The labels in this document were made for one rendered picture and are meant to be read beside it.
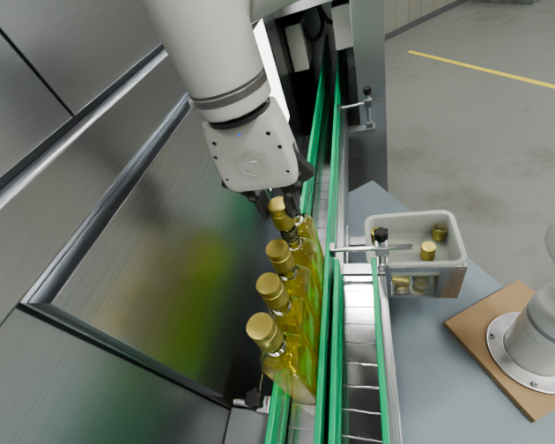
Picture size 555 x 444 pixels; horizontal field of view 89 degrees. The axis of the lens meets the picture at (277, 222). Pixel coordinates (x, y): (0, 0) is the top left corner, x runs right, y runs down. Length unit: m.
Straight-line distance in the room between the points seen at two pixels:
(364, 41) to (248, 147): 0.99
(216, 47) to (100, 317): 0.27
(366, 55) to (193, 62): 1.05
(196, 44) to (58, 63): 0.16
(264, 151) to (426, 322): 0.77
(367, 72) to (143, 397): 1.23
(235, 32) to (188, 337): 0.37
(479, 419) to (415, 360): 0.17
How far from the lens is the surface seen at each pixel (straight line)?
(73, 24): 0.43
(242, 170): 0.36
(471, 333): 0.96
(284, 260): 0.42
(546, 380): 0.96
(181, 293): 0.43
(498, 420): 0.94
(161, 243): 0.39
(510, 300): 1.03
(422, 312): 0.99
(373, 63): 1.31
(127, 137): 0.39
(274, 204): 0.43
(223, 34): 0.29
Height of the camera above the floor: 1.65
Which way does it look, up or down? 44 degrees down
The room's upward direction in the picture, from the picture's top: 24 degrees counter-clockwise
